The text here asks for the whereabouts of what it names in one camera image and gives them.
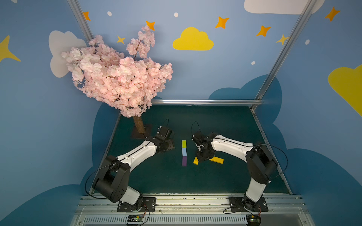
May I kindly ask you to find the purple block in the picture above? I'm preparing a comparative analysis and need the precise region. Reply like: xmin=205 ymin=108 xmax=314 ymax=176
xmin=182 ymin=156 xmax=187 ymax=166

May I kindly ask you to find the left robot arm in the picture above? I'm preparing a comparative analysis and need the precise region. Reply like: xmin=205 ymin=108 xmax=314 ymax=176
xmin=92 ymin=137 xmax=174 ymax=208

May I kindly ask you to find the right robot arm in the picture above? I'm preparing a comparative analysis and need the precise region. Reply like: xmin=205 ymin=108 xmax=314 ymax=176
xmin=191 ymin=132 xmax=278 ymax=211

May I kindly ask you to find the orange yellow long block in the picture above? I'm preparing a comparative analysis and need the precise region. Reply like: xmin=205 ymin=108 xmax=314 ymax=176
xmin=209 ymin=157 xmax=224 ymax=164

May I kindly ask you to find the pink blossom artificial tree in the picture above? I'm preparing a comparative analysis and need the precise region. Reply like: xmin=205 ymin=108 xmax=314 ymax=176
xmin=61 ymin=25 xmax=173 ymax=134

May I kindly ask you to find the left circuit board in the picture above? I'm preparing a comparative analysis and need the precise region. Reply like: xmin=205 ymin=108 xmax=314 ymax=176
xmin=127 ymin=215 xmax=144 ymax=225

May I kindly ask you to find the circuit board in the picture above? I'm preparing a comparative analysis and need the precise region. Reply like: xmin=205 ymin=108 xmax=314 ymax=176
xmin=127 ymin=215 xmax=144 ymax=225
xmin=246 ymin=215 xmax=261 ymax=226

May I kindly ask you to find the right circuit board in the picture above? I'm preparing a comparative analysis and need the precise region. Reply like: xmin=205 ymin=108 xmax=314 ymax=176
xmin=246 ymin=215 xmax=261 ymax=226

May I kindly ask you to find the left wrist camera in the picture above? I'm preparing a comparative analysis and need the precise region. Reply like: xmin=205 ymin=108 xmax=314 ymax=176
xmin=157 ymin=126 xmax=172 ymax=139

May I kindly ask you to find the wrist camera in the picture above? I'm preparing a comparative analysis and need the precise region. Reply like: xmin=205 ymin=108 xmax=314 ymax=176
xmin=191 ymin=131 xmax=205 ymax=151
xmin=157 ymin=126 xmax=172 ymax=139

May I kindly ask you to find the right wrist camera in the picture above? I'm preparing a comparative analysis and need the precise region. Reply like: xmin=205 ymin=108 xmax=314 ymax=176
xmin=191 ymin=131 xmax=205 ymax=151

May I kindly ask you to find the dark tree base plate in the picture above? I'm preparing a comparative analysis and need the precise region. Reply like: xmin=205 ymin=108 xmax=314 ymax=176
xmin=131 ymin=124 xmax=152 ymax=139

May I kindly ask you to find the horizontal back frame bar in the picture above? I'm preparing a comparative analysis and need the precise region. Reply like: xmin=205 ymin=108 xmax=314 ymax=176
xmin=151 ymin=99 xmax=263 ymax=106

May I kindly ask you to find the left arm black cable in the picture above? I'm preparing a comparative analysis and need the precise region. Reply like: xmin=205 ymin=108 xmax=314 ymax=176
xmin=84 ymin=163 xmax=117 ymax=200

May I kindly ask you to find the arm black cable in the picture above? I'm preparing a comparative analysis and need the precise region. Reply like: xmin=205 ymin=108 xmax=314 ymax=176
xmin=84 ymin=163 xmax=117 ymax=200
xmin=262 ymin=143 xmax=289 ymax=179

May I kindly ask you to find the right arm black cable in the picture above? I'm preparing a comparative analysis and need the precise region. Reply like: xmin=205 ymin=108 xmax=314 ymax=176
xmin=262 ymin=143 xmax=289 ymax=179

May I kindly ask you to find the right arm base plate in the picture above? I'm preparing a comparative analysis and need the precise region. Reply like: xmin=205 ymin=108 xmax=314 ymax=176
xmin=228 ymin=196 xmax=269 ymax=212

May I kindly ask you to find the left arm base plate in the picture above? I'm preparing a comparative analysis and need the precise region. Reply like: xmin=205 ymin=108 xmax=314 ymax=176
xmin=117 ymin=196 xmax=156 ymax=213

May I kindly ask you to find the right frame post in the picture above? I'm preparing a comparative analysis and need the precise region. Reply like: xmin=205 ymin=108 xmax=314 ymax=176
xmin=255 ymin=0 xmax=318 ymax=102

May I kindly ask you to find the frame post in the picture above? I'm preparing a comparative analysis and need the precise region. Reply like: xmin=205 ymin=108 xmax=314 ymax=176
xmin=255 ymin=0 xmax=318 ymax=102
xmin=67 ymin=0 xmax=93 ymax=42

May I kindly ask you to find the aluminium front rail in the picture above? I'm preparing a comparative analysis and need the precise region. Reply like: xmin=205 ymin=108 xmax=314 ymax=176
xmin=71 ymin=194 xmax=315 ymax=226

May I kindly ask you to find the left frame post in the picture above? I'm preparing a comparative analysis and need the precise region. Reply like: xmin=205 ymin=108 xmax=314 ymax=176
xmin=67 ymin=0 xmax=93 ymax=42

